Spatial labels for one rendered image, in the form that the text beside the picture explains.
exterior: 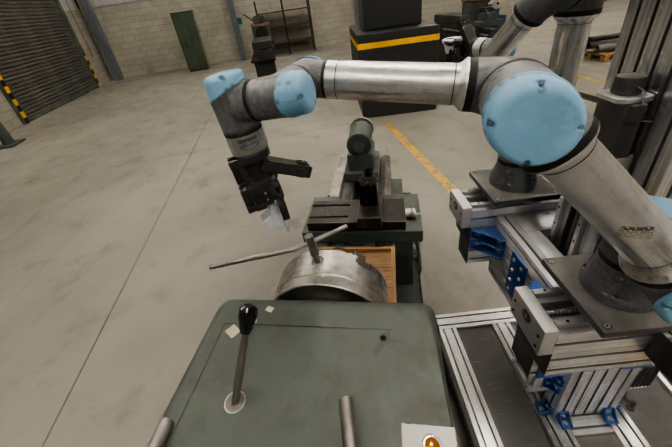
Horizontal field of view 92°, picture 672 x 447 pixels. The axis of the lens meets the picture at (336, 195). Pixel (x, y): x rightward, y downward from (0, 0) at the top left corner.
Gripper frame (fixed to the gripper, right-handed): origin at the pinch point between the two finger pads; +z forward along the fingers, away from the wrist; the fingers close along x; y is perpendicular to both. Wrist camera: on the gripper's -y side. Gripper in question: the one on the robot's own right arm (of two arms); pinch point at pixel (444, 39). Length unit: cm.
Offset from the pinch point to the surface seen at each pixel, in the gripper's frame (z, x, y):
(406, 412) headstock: -107, -95, 20
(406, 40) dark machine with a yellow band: 317, 183, 74
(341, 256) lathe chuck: -67, -89, 23
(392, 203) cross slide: -20, -49, 55
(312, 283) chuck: -73, -99, 21
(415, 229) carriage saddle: -36, -49, 60
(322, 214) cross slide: -10, -80, 51
